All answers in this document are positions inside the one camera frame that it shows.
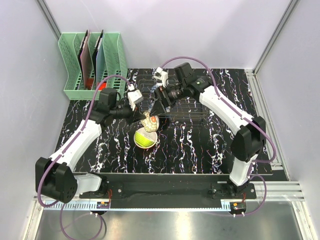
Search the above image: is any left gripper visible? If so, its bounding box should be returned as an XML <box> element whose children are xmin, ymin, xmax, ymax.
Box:
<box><xmin>110</xmin><ymin>100</ymin><xmax>146</xmax><ymax>126</ymax></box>

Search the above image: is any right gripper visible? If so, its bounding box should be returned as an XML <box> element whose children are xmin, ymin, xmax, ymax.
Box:
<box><xmin>149</xmin><ymin>82</ymin><xmax>186</xmax><ymax>118</ymax></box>

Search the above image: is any cream mandala pattern bowl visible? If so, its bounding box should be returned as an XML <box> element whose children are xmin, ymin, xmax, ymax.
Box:
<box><xmin>140</xmin><ymin>111</ymin><xmax>160</xmax><ymax>133</ymax></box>

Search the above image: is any green patterned bowl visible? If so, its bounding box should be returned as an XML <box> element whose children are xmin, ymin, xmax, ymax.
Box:
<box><xmin>133</xmin><ymin>127</ymin><xmax>158</xmax><ymax>149</ymax></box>

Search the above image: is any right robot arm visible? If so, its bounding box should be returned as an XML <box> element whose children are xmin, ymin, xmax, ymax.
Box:
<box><xmin>150</xmin><ymin>62</ymin><xmax>266</xmax><ymax>199</ymax></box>

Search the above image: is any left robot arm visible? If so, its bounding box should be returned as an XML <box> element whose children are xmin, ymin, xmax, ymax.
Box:
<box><xmin>35</xmin><ymin>86</ymin><xmax>146</xmax><ymax>207</ymax></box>

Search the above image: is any black marble pattern mat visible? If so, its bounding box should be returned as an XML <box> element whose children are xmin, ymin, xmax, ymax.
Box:
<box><xmin>55</xmin><ymin>68</ymin><xmax>288</xmax><ymax>181</ymax></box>

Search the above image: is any green plastic file organizer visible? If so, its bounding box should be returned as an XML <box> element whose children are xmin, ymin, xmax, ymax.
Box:
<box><xmin>58</xmin><ymin>31</ymin><xmax>128</xmax><ymax>100</ymax></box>

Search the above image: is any dark red block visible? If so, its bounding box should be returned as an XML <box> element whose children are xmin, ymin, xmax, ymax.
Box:
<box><xmin>85</xmin><ymin>77</ymin><xmax>95</xmax><ymax>90</ymax></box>

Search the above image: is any light blue board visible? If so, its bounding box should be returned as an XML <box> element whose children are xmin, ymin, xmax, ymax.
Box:
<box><xmin>92</xmin><ymin>30</ymin><xmax>104</xmax><ymax>87</ymax></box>

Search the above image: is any left orange connector box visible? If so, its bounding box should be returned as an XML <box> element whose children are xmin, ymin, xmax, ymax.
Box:
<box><xmin>96</xmin><ymin>201</ymin><xmax>111</xmax><ymax>209</ymax></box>

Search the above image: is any orange connector box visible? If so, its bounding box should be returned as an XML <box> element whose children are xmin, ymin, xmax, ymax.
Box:
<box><xmin>96</xmin><ymin>201</ymin><xmax>111</xmax><ymax>209</ymax></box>
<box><xmin>230</xmin><ymin>201</ymin><xmax>247</xmax><ymax>212</ymax></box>

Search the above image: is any right orange connector box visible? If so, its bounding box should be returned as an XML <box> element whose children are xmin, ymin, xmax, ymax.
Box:
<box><xmin>230</xmin><ymin>201</ymin><xmax>247</xmax><ymax>212</ymax></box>

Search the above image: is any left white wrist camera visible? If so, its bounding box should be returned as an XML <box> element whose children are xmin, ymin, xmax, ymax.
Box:
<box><xmin>127</xmin><ymin>89</ymin><xmax>144</xmax><ymax>110</ymax></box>

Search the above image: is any wire dish rack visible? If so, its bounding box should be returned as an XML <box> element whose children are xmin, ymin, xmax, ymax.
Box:
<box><xmin>136</xmin><ymin>74</ymin><xmax>210</xmax><ymax>123</ymax></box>

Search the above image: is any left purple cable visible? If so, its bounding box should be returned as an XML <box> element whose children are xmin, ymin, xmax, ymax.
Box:
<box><xmin>37</xmin><ymin>74</ymin><xmax>135</xmax><ymax>239</ymax></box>

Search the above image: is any purple cable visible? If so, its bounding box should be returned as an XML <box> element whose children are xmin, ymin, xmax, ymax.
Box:
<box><xmin>37</xmin><ymin>74</ymin><xmax>135</xmax><ymax>239</ymax></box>
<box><xmin>159</xmin><ymin>56</ymin><xmax>278</xmax><ymax>216</ymax></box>

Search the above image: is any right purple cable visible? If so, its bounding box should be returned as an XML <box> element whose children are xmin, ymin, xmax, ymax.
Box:
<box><xmin>159</xmin><ymin>56</ymin><xmax>278</xmax><ymax>216</ymax></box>

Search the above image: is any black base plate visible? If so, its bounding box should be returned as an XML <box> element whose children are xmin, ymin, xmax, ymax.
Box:
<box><xmin>72</xmin><ymin>172</ymin><xmax>257</xmax><ymax>210</ymax></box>

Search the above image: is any aluminium frame rail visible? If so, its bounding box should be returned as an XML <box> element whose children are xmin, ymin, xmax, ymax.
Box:
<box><xmin>34</xmin><ymin>181</ymin><xmax>306</xmax><ymax>202</ymax></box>

